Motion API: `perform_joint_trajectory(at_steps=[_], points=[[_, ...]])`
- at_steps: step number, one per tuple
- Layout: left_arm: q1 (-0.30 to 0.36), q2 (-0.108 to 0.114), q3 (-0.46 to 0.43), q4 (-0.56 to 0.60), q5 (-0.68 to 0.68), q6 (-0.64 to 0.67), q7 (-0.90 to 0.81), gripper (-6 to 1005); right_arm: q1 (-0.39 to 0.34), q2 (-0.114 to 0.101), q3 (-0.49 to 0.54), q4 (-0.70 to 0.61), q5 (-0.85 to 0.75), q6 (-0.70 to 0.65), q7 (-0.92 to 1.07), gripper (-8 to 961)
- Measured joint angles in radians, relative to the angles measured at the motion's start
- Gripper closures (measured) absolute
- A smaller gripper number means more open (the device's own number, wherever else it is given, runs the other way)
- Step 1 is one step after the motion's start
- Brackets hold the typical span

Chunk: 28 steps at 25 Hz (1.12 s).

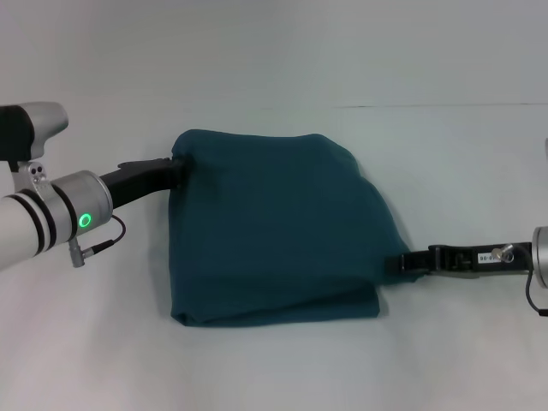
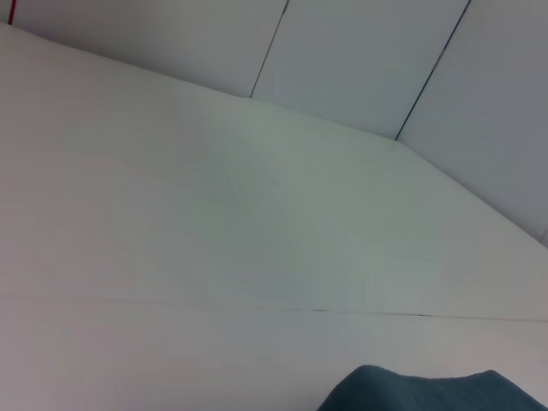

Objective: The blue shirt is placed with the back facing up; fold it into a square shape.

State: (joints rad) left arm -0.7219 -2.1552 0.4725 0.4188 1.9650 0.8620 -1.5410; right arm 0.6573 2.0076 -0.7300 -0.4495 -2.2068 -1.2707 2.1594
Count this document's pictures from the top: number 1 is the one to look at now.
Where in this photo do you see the blue t-shirt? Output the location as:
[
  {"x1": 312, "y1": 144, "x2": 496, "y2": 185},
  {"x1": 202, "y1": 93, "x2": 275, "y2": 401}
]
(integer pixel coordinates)
[{"x1": 167, "y1": 128, "x2": 426, "y2": 329}]

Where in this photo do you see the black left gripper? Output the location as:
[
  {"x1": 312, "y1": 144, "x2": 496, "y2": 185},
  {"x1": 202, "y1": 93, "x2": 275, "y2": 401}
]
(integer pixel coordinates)
[{"x1": 98, "y1": 156, "x2": 192, "y2": 213}]

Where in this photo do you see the left arm cable with plug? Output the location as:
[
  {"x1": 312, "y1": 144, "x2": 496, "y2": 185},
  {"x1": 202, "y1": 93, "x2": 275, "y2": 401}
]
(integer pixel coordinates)
[{"x1": 68, "y1": 213, "x2": 127, "y2": 269}]

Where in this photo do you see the arm cable with plug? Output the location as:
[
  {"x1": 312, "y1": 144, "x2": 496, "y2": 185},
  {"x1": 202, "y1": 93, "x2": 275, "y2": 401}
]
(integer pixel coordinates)
[
  {"x1": 68, "y1": 213, "x2": 127, "y2": 269},
  {"x1": 491, "y1": 243, "x2": 548, "y2": 319}
]

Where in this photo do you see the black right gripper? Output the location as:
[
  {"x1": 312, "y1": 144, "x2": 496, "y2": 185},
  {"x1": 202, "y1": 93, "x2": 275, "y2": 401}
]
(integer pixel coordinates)
[{"x1": 384, "y1": 242, "x2": 536, "y2": 278}]

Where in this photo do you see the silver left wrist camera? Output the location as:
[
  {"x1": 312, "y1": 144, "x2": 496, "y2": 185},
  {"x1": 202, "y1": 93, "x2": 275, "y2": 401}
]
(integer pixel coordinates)
[{"x1": 0, "y1": 101, "x2": 70, "y2": 189}]

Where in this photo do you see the right arm cable with plug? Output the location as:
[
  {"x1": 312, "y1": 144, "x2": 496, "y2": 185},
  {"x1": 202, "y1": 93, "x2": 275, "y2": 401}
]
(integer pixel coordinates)
[{"x1": 491, "y1": 243, "x2": 548, "y2": 319}]

